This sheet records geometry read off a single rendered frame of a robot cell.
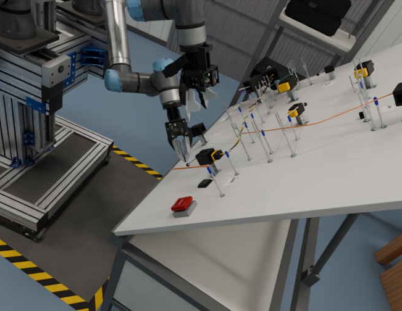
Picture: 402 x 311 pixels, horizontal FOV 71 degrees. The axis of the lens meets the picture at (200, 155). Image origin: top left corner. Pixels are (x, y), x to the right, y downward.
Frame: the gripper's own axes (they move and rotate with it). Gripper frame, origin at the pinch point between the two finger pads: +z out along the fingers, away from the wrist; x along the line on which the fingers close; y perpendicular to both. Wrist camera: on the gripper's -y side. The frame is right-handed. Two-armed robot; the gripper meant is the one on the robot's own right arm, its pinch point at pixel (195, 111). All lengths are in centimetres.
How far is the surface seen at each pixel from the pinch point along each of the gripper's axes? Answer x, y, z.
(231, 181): -5.2, 14.9, 18.3
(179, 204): -20.8, 6.8, 18.4
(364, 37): 106, 26, 4
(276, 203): -15.2, 33.3, 9.8
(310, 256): 5, 39, 50
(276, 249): 13, 23, 67
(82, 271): -33, -74, 103
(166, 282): -30, 2, 50
